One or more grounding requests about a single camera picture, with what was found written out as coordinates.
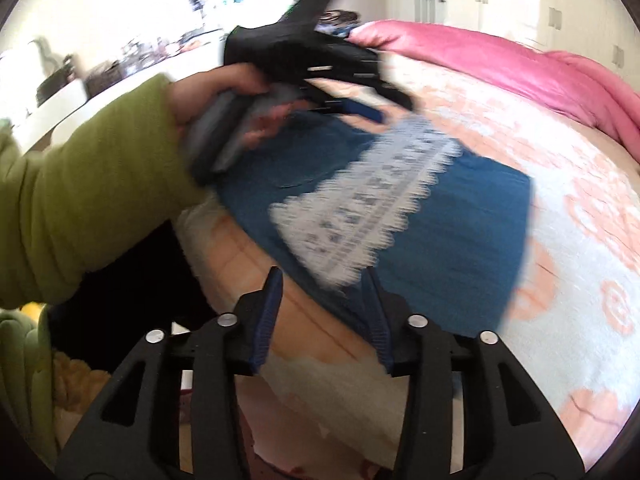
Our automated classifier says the cluttered white desk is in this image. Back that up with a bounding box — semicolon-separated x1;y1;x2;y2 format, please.
0;35;281;153

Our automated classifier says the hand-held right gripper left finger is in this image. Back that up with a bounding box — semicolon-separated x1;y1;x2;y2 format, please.
55;266;284;480

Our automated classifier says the white wardrobe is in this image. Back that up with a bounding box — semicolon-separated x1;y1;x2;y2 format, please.
470;0;640;86

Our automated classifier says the green garment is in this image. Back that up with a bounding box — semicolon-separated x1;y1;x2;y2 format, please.
0;305;56;466

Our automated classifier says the pink quilt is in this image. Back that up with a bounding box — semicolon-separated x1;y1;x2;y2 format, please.
347;20;640;148

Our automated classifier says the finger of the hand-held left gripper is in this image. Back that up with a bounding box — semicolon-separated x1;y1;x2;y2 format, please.
369;77;416;112
300;82;387;123

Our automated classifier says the person's left forearm green sleeve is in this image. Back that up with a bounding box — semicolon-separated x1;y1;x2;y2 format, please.
0;74;211;311

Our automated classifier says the person's left hand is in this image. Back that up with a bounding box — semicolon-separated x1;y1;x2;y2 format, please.
166;62;297;151

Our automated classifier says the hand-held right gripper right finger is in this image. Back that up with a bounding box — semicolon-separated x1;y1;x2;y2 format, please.
364;270;586;480

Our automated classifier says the orange white printed blanket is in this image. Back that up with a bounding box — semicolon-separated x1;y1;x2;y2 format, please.
175;52;640;471

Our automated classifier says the pile of clothes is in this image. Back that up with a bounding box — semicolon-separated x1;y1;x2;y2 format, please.
320;10;361;38

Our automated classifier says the blue denim pants lace trim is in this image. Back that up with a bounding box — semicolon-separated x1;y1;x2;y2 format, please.
215;110;533;338

